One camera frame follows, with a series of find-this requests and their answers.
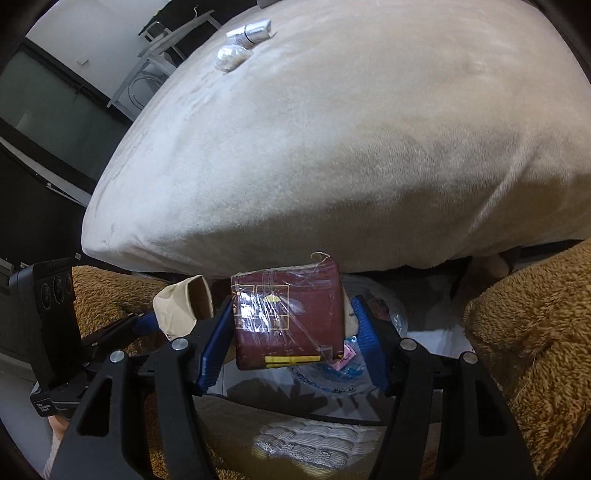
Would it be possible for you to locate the white desk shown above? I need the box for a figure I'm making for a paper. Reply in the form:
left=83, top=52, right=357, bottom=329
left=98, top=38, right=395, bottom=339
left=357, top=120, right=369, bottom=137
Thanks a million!
left=107, top=10, right=222, bottom=109

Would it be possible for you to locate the maroon box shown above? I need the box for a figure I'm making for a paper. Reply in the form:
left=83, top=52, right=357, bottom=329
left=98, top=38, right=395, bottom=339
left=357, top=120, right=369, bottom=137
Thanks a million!
left=230, top=253, right=345, bottom=371

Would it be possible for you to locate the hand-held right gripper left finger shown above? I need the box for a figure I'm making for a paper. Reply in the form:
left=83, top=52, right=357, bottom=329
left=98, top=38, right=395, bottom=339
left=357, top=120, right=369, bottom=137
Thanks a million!
left=48, top=295, right=236, bottom=480

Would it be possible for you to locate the white paper packet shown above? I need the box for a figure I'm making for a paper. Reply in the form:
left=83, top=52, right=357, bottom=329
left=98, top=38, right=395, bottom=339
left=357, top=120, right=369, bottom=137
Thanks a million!
left=226, top=18, right=277, bottom=48

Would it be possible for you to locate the clear bag with blue print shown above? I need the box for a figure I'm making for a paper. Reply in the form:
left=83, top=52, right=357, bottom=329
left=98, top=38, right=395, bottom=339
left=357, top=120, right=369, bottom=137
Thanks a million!
left=277, top=360, right=370, bottom=398

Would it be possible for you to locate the grey quilted cloth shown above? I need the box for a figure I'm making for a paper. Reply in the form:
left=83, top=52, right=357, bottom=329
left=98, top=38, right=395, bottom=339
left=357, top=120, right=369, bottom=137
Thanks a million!
left=252, top=422, right=386, bottom=462

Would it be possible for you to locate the frosted glass door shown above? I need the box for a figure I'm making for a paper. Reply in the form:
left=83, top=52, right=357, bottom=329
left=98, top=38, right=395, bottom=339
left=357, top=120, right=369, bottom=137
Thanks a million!
left=0, top=37, right=134, bottom=208

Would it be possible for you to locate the crumpled clear plastic wrap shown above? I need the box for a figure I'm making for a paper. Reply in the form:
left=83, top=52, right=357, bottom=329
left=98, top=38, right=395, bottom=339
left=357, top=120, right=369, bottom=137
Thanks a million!
left=213, top=44, right=252, bottom=75

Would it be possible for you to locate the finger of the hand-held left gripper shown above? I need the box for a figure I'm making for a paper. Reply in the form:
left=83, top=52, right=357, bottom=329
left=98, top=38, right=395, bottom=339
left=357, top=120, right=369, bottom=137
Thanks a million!
left=82, top=339, right=155, bottom=371
left=81, top=311, right=161, bottom=356

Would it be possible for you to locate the clear chair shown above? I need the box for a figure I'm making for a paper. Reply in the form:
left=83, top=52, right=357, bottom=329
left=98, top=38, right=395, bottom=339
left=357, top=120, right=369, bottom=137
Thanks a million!
left=130, top=74, right=164, bottom=109

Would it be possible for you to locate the white plastic trash bag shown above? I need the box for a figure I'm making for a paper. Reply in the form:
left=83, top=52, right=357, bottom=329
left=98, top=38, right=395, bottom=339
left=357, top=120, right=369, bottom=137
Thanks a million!
left=222, top=272, right=469, bottom=428

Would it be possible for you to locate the pink wrapper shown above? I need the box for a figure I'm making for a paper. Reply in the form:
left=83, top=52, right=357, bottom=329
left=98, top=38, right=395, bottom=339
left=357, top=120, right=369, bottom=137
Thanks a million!
left=330, top=346, right=355, bottom=370

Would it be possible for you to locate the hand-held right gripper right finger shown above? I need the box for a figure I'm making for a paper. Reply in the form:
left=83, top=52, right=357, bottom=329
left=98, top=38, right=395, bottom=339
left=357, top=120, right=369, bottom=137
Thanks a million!
left=348, top=295, right=536, bottom=480

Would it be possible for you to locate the brown paper bag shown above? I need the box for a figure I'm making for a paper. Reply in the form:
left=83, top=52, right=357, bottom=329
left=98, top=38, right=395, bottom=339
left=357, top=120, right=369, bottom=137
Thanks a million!
left=152, top=275, right=215, bottom=337

